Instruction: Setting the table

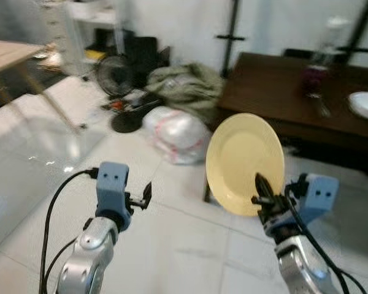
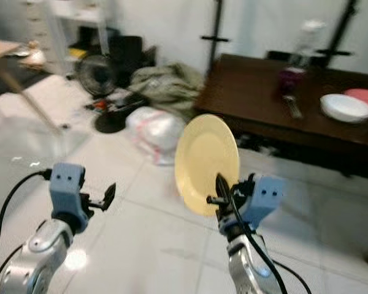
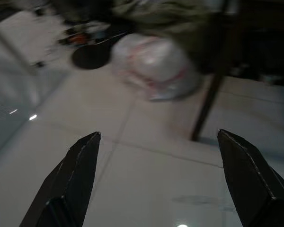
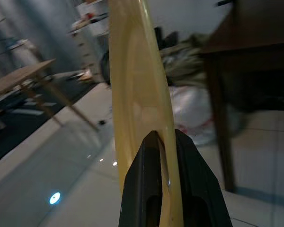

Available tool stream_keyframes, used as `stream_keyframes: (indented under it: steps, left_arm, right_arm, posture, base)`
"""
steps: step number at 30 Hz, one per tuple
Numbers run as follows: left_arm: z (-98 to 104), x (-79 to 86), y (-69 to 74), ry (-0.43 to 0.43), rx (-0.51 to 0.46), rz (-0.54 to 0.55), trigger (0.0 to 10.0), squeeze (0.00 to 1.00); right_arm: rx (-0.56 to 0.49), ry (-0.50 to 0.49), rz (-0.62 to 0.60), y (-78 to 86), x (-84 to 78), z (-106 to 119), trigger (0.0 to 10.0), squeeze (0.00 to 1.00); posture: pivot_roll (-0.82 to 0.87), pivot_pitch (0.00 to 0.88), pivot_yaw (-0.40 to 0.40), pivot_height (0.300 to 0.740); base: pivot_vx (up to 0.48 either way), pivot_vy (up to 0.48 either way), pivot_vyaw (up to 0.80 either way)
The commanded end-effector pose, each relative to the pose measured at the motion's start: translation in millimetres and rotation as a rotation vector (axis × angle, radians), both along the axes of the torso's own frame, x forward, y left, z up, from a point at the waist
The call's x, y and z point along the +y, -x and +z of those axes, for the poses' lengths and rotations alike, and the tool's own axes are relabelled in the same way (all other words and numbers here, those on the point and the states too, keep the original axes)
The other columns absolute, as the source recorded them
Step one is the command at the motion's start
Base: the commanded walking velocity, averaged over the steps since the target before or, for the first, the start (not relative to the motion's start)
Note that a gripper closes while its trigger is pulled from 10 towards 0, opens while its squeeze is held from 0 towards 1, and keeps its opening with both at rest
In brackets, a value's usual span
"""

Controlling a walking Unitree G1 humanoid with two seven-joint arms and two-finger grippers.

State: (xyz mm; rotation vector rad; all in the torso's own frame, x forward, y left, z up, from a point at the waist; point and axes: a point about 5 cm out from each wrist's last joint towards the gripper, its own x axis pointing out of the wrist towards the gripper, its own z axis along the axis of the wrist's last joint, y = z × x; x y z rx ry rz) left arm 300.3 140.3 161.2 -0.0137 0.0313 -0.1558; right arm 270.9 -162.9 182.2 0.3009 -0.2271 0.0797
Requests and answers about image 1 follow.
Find black floor fan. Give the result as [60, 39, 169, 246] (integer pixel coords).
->
[95, 55, 151, 134]

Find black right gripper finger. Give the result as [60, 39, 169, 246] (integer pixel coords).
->
[251, 173, 274, 206]

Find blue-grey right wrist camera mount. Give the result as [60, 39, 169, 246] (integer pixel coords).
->
[293, 174, 339, 224]

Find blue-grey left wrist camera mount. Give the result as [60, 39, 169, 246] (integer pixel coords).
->
[96, 162, 131, 215]

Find white plastic bag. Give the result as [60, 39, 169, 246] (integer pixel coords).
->
[142, 106, 212, 165]

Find white drawer cabinet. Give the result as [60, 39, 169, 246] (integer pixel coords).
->
[40, 0, 68, 53]

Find yellow box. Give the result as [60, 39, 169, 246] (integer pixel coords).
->
[86, 50, 106, 61]

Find dark brown table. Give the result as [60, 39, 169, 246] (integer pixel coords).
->
[202, 52, 368, 203]

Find small wooden crate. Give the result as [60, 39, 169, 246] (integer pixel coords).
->
[40, 49, 65, 69]

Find white shelf unit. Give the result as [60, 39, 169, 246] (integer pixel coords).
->
[66, 0, 132, 77]

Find clear plastic bottle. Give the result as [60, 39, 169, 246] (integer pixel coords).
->
[319, 17, 350, 65]

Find light wooden table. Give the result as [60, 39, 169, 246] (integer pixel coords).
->
[0, 40, 80, 132]

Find pale yellow plate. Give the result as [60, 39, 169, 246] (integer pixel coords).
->
[205, 113, 285, 216]

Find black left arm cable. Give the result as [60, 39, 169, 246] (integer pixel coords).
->
[40, 168, 99, 294]

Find black fabric bag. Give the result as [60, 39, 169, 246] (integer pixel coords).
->
[95, 28, 172, 80]

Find black stand pole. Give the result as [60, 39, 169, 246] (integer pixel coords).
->
[215, 0, 246, 77]
[340, 0, 368, 62]

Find purple cup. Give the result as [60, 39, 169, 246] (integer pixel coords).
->
[303, 66, 329, 96]

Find grey-green cloth pile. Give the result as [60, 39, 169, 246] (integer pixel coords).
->
[146, 62, 224, 123]

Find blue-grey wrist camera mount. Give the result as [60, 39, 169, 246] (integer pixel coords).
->
[96, 162, 131, 215]
[293, 174, 339, 224]

